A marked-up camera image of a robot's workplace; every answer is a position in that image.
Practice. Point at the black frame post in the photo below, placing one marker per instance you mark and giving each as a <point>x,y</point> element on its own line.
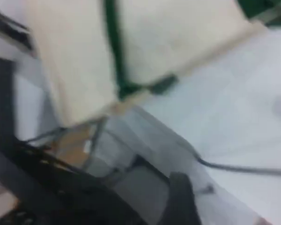
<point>3,98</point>

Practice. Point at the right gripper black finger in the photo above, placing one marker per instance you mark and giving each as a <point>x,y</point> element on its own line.
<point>183,201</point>

